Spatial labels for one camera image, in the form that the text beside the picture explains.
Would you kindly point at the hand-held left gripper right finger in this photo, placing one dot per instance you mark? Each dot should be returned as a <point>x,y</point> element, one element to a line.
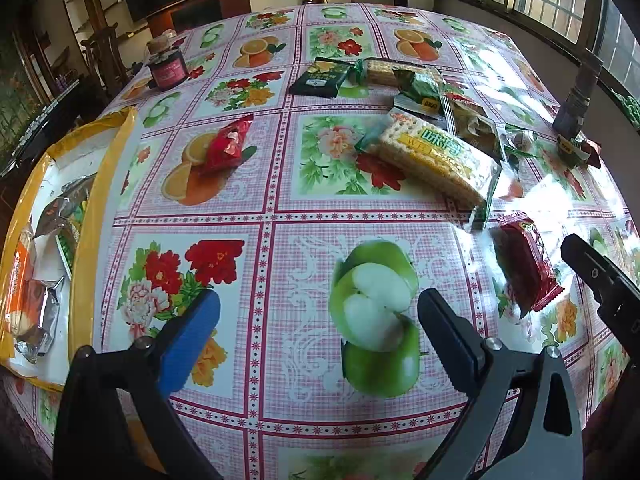
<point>450,345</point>

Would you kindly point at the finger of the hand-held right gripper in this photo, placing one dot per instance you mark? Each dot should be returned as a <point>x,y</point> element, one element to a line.
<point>600,277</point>

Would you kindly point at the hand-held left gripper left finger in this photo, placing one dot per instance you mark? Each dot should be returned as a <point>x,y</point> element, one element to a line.
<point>190,342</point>

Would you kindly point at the red snack packet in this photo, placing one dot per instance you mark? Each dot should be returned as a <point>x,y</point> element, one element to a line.
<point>530,265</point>
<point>225,147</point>

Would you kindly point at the green leafy wrapper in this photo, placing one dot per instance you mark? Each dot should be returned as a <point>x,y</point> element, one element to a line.
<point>570,147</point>

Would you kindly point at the yellow rimmed white box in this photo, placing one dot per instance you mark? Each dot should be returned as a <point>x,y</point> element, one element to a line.
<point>100,210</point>

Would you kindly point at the large silver foil snack packet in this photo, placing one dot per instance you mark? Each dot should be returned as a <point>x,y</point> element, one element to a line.
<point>60,200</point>

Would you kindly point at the fruit and flower tablecloth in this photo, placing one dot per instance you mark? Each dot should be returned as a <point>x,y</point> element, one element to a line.
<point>300,260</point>

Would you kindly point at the small silver foil packet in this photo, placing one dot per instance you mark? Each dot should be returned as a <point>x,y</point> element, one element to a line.
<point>42,310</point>

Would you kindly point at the small green packet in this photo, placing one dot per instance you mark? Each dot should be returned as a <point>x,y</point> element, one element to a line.
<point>67,252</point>

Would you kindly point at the round cake in clear wrapper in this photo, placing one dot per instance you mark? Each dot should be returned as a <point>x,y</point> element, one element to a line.
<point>521,141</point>

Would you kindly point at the green cloth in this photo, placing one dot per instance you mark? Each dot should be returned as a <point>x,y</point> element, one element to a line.
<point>630,107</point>

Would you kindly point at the orange biscuit packet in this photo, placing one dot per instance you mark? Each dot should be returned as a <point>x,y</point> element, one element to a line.
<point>17,285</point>

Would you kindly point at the yellow-green cracker packet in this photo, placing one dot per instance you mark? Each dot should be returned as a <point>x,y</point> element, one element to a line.
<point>435,160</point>

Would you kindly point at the clear red-edged pastry packet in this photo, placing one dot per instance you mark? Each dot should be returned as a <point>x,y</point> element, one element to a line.
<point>475,127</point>

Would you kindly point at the dark packet with yellow label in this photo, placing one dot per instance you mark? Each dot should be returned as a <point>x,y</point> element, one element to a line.
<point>427,106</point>

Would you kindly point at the bright green snack packet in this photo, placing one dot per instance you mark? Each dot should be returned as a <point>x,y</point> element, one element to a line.
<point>420,86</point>

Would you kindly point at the dark wooden furniture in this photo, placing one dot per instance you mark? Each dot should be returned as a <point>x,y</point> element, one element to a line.
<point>45,120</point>

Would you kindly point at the pink jar with cork lid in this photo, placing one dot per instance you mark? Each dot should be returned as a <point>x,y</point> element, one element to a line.
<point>167,72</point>

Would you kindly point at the wafer packet with green ends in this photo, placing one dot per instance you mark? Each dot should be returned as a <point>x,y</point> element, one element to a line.
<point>385,71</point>

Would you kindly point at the dark green flat snack packet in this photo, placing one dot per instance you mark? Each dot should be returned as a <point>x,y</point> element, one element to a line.
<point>320,80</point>

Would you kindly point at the dark wooden chair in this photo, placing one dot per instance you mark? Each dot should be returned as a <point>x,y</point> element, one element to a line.
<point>102,55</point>

